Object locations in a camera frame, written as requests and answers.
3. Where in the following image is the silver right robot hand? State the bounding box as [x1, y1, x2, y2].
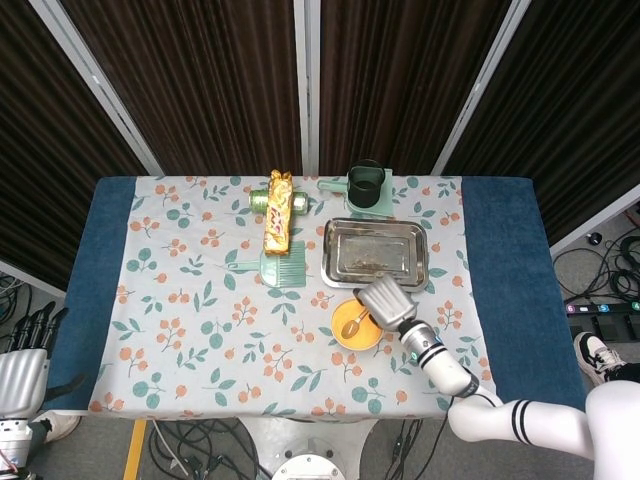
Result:
[353, 273, 419, 332]

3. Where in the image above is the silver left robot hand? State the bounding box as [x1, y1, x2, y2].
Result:
[0, 301, 87, 421]

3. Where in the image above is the translucent grey plastic spoon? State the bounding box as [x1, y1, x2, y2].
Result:
[341, 307, 374, 337]

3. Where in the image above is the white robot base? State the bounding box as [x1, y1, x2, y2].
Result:
[239, 417, 376, 480]

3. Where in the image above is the beige round bowl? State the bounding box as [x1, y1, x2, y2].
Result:
[331, 296, 387, 351]

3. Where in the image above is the stainless steel rectangular tray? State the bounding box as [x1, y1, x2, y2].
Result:
[320, 217, 432, 294]

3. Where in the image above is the plain white shoe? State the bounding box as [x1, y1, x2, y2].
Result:
[29, 410, 82, 444]

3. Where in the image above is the black mesh pen holder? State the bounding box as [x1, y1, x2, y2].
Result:
[347, 158, 387, 209]

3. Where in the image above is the mint green plastic brush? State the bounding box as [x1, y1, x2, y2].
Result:
[223, 240, 307, 289]

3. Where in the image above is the dark green cup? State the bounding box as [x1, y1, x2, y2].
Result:
[317, 168, 396, 219]

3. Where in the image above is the blue fabric table cover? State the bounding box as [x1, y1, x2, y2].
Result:
[47, 174, 587, 411]

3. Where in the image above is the gold foil snack packet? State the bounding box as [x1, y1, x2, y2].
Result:
[263, 169, 294, 257]

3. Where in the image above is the green drink can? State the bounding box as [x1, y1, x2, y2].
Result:
[248, 188, 310, 215]

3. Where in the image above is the floral fruit print tablecloth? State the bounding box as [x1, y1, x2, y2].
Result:
[87, 174, 497, 419]

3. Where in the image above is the white and black sneaker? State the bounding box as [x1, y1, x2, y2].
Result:
[573, 332, 632, 405]

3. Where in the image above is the dark fabric partition panel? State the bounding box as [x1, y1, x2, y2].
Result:
[29, 0, 309, 177]
[0, 0, 151, 301]
[434, 0, 640, 256]
[307, 0, 531, 176]

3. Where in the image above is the black trouser leg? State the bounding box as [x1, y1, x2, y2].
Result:
[607, 362, 640, 401]

